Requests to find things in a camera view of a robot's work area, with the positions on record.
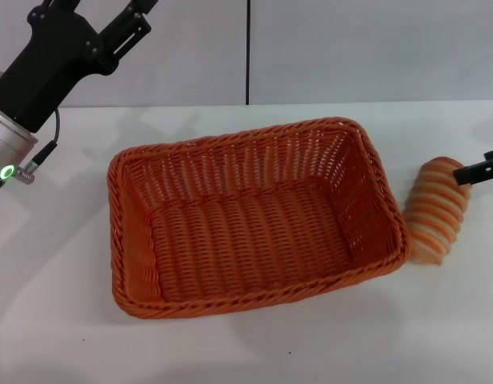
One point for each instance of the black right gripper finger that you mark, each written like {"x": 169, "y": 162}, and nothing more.
{"x": 476, "y": 173}
{"x": 492, "y": 154}

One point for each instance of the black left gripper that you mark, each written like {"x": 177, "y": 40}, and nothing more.
{"x": 50, "y": 68}

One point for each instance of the orange woven wicker basket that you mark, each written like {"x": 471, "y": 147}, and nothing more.
{"x": 246, "y": 228}

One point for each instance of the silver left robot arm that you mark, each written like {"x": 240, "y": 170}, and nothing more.
{"x": 6, "y": 148}

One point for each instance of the striped orange white bread roll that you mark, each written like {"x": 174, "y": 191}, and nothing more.
{"x": 434, "y": 216}

